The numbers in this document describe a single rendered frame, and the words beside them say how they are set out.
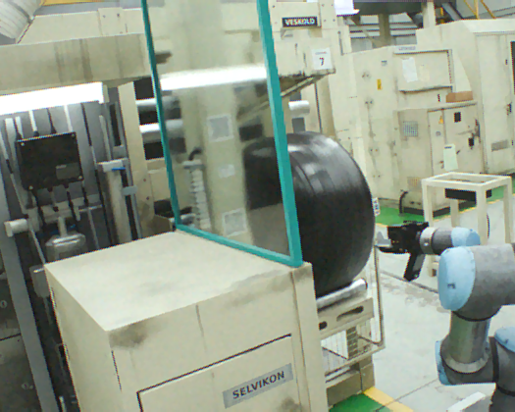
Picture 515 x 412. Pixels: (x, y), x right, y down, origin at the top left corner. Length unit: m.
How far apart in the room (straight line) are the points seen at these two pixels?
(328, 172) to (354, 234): 0.21
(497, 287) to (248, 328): 0.45
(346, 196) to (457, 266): 0.73
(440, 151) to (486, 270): 5.45
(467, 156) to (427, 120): 0.79
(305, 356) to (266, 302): 0.15
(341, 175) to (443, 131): 4.81
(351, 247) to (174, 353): 0.91
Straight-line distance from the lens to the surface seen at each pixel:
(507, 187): 4.26
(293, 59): 2.13
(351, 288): 1.91
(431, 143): 6.33
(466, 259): 1.03
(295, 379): 1.08
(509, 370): 1.43
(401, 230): 1.54
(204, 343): 0.96
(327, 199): 1.65
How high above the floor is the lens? 1.58
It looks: 11 degrees down
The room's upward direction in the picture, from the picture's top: 8 degrees counter-clockwise
